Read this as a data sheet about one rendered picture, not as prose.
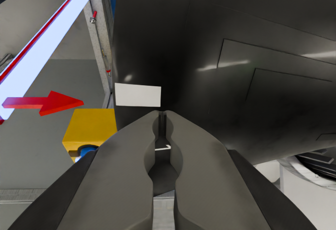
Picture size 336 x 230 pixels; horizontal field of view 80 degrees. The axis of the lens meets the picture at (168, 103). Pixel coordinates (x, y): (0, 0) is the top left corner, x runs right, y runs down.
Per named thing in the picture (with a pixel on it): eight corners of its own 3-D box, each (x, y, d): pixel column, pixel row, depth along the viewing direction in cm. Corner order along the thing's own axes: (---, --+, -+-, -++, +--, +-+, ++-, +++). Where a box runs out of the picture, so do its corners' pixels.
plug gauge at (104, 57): (112, 77, 52) (104, 49, 47) (107, 77, 52) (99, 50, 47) (112, 74, 53) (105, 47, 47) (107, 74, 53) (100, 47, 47)
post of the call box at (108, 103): (118, 99, 60) (111, 133, 51) (108, 99, 60) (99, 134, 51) (116, 91, 58) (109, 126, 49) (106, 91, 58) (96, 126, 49)
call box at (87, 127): (128, 143, 57) (124, 179, 50) (92, 143, 57) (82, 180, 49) (121, 102, 46) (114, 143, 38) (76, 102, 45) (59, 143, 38)
